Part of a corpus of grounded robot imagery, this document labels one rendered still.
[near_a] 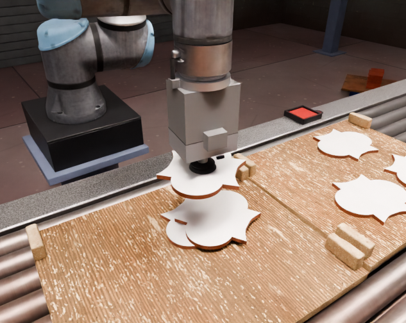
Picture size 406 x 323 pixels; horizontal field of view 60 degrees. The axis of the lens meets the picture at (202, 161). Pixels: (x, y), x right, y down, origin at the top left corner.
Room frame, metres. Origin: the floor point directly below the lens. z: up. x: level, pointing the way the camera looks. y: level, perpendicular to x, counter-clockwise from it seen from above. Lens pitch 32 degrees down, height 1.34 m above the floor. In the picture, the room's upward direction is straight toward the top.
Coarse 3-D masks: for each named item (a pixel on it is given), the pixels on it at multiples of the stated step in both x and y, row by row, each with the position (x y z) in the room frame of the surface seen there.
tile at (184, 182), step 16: (176, 160) 0.48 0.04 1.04; (224, 160) 0.48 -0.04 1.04; (240, 160) 0.48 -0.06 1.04; (160, 176) 0.44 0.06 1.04; (176, 176) 0.43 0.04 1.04; (192, 176) 0.43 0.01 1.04; (208, 176) 0.43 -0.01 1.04; (224, 176) 0.43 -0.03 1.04; (176, 192) 0.40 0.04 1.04; (192, 192) 0.39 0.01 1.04; (208, 192) 0.39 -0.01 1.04
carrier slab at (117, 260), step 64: (256, 192) 0.54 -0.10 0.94; (64, 256) 0.38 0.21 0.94; (128, 256) 0.38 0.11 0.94; (192, 256) 0.38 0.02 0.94; (256, 256) 0.38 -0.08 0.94; (320, 256) 0.38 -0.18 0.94; (64, 320) 0.27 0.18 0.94; (128, 320) 0.27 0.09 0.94; (192, 320) 0.27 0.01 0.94; (256, 320) 0.27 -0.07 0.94
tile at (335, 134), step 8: (320, 136) 0.76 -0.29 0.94; (328, 136) 0.76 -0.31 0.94; (336, 136) 0.76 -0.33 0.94; (344, 136) 0.76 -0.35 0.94; (352, 136) 0.76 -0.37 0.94; (360, 136) 0.76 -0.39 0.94; (320, 144) 0.71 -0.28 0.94; (328, 144) 0.71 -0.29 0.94; (336, 144) 0.71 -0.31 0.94; (344, 144) 0.71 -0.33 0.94; (352, 144) 0.71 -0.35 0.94; (360, 144) 0.71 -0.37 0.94; (368, 144) 0.71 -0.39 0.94; (320, 152) 0.69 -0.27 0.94; (328, 152) 0.68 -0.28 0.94; (336, 152) 0.68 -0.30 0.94; (344, 152) 0.68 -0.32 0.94; (352, 152) 0.68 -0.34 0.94; (360, 152) 0.68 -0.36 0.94; (368, 152) 0.68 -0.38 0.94; (376, 152) 0.69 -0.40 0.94
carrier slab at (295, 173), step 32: (352, 128) 0.81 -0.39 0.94; (256, 160) 0.66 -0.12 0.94; (288, 160) 0.66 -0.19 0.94; (320, 160) 0.66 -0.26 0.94; (352, 160) 0.66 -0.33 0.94; (384, 160) 0.66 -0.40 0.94; (288, 192) 0.54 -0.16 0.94; (320, 192) 0.54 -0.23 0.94; (320, 224) 0.45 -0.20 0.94; (352, 224) 0.45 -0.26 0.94; (384, 224) 0.45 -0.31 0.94; (384, 256) 0.38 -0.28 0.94
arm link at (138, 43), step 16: (128, 16) 0.86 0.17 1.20; (144, 16) 0.90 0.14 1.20; (112, 32) 0.85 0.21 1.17; (128, 32) 0.85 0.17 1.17; (144, 32) 0.89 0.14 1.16; (112, 48) 0.84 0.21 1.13; (128, 48) 0.86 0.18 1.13; (144, 48) 0.87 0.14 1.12; (112, 64) 0.85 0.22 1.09; (128, 64) 0.87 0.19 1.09; (144, 64) 0.89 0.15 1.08
